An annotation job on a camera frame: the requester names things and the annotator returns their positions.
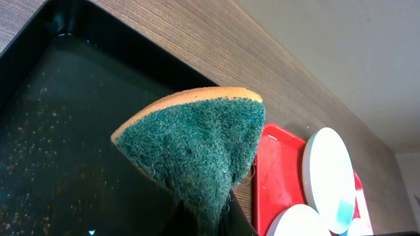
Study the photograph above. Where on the green and orange sponge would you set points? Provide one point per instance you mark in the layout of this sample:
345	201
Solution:
198	144

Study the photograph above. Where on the light blue plate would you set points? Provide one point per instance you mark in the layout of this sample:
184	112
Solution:
328	179
298	220
358	227

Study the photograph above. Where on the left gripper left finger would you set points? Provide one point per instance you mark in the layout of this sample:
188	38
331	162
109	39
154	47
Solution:
176	219

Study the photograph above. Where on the red plastic tray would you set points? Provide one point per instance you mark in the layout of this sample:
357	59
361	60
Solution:
278	181

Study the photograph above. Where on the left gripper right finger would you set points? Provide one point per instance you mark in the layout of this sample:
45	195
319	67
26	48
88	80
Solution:
233	221

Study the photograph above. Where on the black water tray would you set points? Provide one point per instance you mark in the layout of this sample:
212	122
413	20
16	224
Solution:
71	76

